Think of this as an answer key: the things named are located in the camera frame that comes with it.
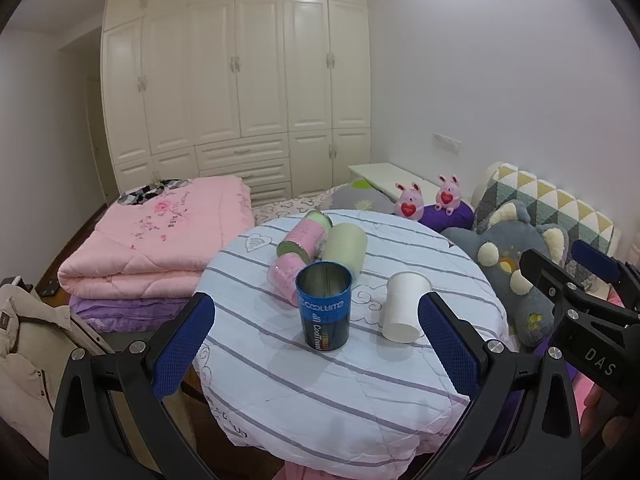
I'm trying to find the grey koala plush toy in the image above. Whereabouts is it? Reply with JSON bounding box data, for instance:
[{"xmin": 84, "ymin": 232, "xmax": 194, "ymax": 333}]
[{"xmin": 442, "ymin": 200, "xmax": 572, "ymax": 349}]

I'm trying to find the blue tin can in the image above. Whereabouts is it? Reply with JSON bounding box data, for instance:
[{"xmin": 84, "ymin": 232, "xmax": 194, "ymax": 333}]
[{"xmin": 295, "ymin": 261, "xmax": 353, "ymax": 354}]

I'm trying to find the white paper cup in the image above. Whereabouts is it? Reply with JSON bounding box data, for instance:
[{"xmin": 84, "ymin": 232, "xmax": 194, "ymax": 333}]
[{"xmin": 381, "ymin": 271, "xmax": 432, "ymax": 343}]

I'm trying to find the purple folded blanket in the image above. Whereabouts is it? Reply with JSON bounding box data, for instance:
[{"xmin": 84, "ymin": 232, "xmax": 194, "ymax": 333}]
[{"xmin": 69, "ymin": 294, "xmax": 201, "ymax": 334}]

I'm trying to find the pink plastic cup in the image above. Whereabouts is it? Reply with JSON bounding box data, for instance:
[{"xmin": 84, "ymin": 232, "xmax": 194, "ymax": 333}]
[{"xmin": 266, "ymin": 255, "xmax": 308, "ymax": 306}]

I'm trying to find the heart print bed sheet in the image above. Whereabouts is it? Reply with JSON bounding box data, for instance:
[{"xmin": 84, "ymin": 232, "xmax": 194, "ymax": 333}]
[{"xmin": 250, "ymin": 187, "xmax": 351, "ymax": 227}]

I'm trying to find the pink plush toy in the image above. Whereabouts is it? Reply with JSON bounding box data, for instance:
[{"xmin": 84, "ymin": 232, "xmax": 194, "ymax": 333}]
[
  {"xmin": 434, "ymin": 175, "xmax": 462, "ymax": 211},
  {"xmin": 395, "ymin": 182, "xmax": 426, "ymax": 221}
]

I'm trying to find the cream white wardrobe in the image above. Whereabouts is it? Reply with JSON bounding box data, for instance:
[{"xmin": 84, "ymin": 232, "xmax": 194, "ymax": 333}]
[{"xmin": 100, "ymin": 0, "xmax": 374, "ymax": 207}]

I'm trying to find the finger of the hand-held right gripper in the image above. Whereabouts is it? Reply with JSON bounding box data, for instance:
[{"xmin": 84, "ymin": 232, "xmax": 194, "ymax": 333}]
[
  {"xmin": 571, "ymin": 239, "xmax": 640, "ymax": 306},
  {"xmin": 518, "ymin": 248, "xmax": 577, "ymax": 312}
]

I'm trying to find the white bedside bench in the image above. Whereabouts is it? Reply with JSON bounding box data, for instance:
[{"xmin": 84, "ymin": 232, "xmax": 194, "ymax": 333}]
[{"xmin": 348, "ymin": 162, "xmax": 453, "ymax": 202}]

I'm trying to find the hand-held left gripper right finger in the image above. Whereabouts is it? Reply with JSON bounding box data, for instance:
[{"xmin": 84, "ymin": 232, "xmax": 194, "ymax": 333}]
[{"xmin": 417, "ymin": 291, "xmax": 586, "ymax": 480}]

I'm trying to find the pale green cup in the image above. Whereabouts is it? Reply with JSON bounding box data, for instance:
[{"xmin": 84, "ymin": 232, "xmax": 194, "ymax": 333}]
[{"xmin": 321, "ymin": 223, "xmax": 368, "ymax": 278}]

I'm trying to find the triangle pattern pillow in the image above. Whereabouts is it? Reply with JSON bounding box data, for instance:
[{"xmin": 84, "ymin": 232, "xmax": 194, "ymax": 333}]
[{"xmin": 472, "ymin": 162, "xmax": 617, "ymax": 262}]

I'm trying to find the black white checkered cloth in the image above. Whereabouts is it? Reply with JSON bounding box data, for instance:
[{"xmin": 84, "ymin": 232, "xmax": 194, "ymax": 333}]
[{"xmin": 119, "ymin": 178, "xmax": 188, "ymax": 207}]

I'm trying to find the purple cushion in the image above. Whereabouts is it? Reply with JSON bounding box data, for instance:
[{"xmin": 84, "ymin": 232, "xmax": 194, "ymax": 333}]
[{"xmin": 419, "ymin": 200, "xmax": 475, "ymax": 234}]

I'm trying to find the white wall socket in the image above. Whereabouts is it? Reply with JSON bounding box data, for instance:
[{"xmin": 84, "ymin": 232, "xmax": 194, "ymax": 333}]
[{"xmin": 432, "ymin": 133, "xmax": 462, "ymax": 154}]

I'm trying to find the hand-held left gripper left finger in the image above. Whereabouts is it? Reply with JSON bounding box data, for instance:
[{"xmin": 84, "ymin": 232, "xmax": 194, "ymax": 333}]
[{"xmin": 48, "ymin": 291, "xmax": 219, "ymax": 480}]

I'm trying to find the beige jacket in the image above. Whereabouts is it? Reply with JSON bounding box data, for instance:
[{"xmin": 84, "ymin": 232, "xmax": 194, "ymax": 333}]
[{"xmin": 0, "ymin": 280, "xmax": 117, "ymax": 428}]

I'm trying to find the pink tin can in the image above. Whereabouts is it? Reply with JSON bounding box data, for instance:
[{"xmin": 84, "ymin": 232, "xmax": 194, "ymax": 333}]
[{"xmin": 276, "ymin": 211, "xmax": 333, "ymax": 264}]

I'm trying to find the pink folded quilt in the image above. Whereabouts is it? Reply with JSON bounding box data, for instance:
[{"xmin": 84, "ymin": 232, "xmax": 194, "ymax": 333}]
[{"xmin": 57, "ymin": 177, "xmax": 253, "ymax": 299}]

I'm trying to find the striped white table cloth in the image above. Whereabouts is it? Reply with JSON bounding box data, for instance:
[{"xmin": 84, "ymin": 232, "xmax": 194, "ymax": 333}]
[{"xmin": 192, "ymin": 208, "xmax": 508, "ymax": 472}]

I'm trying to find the grey flower print pillow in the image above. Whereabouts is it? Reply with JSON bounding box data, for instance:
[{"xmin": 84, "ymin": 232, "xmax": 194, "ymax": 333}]
[{"xmin": 327, "ymin": 180, "xmax": 401, "ymax": 216}]

